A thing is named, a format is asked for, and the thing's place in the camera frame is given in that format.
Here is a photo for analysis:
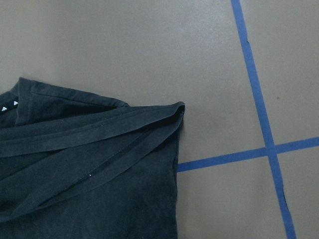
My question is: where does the black t-shirt with logo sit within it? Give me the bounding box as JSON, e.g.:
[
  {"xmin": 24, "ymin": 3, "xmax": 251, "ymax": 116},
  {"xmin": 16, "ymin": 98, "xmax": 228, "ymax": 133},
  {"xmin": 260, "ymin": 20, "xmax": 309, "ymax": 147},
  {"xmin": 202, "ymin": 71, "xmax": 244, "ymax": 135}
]
[{"xmin": 0, "ymin": 78, "xmax": 185, "ymax": 239}]

